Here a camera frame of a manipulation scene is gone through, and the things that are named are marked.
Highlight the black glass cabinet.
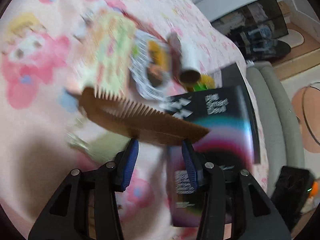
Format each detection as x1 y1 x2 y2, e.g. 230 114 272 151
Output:
212 0 291 61

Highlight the brown wooden comb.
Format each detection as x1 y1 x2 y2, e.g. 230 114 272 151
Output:
79 87 209 146

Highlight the green yellow snack packet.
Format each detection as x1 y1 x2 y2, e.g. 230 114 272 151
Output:
185 75 216 92

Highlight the orange green sticker card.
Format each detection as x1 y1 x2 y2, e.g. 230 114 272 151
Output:
83 12 137 96

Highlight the round cartoon sticker pack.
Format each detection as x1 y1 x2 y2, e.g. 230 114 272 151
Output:
130 30 171 101

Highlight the brown crumpled wrapper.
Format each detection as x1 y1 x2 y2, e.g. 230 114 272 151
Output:
167 31 182 77

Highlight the black Daphne box lid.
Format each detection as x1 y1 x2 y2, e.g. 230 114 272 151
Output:
208 63 247 90

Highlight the black rainbow Smart Devil box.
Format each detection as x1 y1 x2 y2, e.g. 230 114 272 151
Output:
159 84 262 228

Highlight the white cardboard tube roll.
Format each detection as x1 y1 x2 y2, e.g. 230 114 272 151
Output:
178 41 201 84

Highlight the pink cartoon blanket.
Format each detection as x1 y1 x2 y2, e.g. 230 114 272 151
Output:
1 0 246 237

